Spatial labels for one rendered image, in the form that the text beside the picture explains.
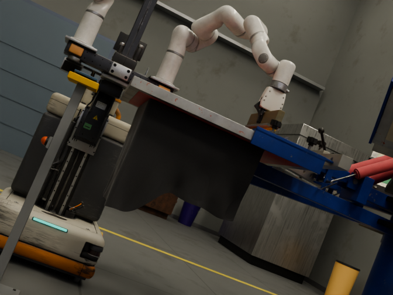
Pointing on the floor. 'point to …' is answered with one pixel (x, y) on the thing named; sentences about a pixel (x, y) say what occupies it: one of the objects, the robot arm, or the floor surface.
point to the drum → (341, 278)
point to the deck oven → (282, 219)
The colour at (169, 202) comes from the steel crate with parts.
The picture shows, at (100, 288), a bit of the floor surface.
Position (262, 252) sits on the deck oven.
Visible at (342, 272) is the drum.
